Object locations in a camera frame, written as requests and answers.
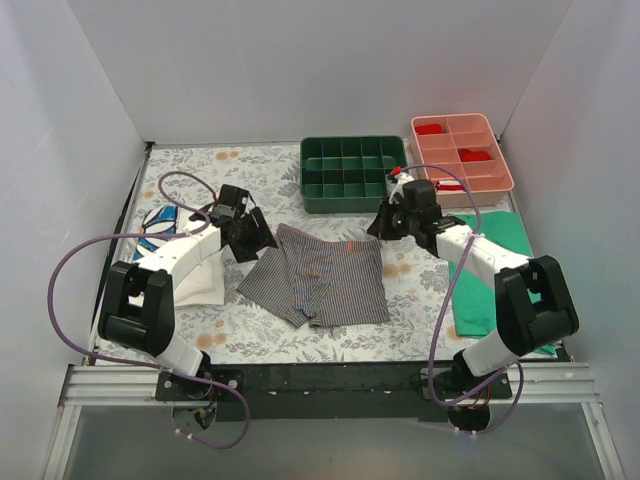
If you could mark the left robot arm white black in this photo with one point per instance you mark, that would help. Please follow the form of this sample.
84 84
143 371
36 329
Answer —
138 310

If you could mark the red rolled cloth top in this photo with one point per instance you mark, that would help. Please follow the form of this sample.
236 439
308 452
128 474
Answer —
429 129

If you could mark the red white rolled cloth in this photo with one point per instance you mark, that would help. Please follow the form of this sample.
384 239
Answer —
448 186

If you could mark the grey striped underwear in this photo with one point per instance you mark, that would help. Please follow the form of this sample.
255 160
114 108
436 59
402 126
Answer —
305 280

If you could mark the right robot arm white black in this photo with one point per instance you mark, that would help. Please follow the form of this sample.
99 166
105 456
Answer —
533 305

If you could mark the red rolled cloth middle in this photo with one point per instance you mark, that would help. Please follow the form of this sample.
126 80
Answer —
469 156

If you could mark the white cloth with blue flower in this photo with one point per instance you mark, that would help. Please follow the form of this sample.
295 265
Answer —
193 260

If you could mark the dark green divided organizer tray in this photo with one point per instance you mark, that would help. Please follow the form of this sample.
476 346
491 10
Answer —
347 175

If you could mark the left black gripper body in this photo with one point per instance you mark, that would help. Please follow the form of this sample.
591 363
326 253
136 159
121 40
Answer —
252 236

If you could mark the pink divided organizer tray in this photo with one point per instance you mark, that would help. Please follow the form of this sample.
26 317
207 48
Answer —
436 159

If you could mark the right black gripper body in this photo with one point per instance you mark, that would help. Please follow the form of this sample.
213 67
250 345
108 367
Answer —
388 226

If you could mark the green folded cloth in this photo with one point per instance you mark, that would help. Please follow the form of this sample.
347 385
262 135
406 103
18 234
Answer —
473 302

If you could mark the aluminium frame rail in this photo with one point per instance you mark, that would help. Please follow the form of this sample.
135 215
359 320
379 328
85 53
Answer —
544 382

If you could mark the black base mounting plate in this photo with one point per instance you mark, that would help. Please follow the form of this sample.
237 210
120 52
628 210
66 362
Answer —
306 391

